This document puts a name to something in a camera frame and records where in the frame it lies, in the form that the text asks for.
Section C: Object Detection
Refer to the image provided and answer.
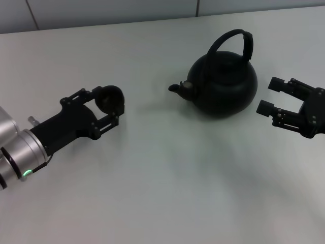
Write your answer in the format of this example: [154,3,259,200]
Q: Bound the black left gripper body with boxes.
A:
[29,97,102,156]

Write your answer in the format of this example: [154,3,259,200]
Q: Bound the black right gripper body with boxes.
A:
[298,87,325,139]

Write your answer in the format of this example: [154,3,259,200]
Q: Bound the small dark teacup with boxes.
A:
[94,85,126,114]

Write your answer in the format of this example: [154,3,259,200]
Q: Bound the black round teapot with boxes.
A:
[168,28,258,119]

